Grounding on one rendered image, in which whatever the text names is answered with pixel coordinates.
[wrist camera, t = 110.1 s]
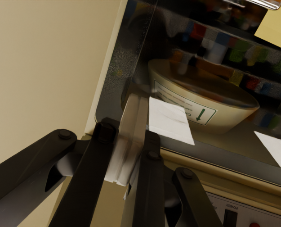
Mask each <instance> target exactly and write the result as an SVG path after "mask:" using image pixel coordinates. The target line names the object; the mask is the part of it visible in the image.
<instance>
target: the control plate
mask: <svg viewBox="0 0 281 227"><path fill-rule="evenodd" d="M206 194H207V195H208V198H209V200H210V201H211V203H212V205H213V207H214V209H215V211H216V213H217V215H218V217H219V219H220V221H221V222H222V224H223V221H224V215H225V209H228V210H231V211H233V212H236V213H238V214H237V221H236V227H249V226H250V224H251V223H253V222H255V223H257V224H258V225H259V226H260V227H281V215H278V214H275V213H271V212H268V211H266V210H263V209H259V208H256V207H253V206H250V205H247V204H244V203H241V202H238V201H234V200H231V199H228V198H225V197H222V196H219V195H216V194H213V193H210V192H206Z"/></svg>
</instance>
